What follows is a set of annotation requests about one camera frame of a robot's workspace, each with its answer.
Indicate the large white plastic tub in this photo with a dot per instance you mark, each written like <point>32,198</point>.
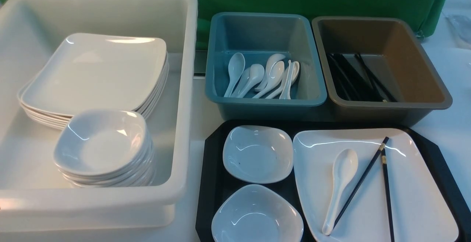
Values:
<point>34,195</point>

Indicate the stack of white bowls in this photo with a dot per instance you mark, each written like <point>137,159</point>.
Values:
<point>106,148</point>

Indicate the white spoon right upright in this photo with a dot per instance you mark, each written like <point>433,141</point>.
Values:
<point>286,89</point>

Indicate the white spoon centre front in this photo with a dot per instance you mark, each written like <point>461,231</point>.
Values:
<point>274,78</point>

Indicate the white spoon far left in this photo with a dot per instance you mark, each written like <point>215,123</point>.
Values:
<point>236,67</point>

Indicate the bundle of black chopsticks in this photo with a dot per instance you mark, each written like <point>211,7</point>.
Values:
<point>351,85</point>

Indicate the white spoon far right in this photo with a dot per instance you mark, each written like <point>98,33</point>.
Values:
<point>279,91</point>

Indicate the teal plastic bin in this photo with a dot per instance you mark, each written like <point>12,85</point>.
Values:
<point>258,36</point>

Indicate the stack of white square plates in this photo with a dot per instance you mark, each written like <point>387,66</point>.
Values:
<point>94,71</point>

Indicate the white square rice plate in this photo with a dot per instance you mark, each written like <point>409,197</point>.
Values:
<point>419,211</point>

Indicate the black chopstick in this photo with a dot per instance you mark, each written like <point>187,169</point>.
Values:
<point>362,178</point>
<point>387,193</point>

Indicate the white bowl tray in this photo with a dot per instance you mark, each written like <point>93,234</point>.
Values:
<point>258,154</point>
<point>255,213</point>

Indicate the white spoon centre back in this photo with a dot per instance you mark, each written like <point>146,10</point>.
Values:
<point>273,59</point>

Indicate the black serving tray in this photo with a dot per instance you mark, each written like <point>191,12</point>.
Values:
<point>217,184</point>

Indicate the brown grey plastic bin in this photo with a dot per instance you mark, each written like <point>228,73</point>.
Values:
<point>391,50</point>

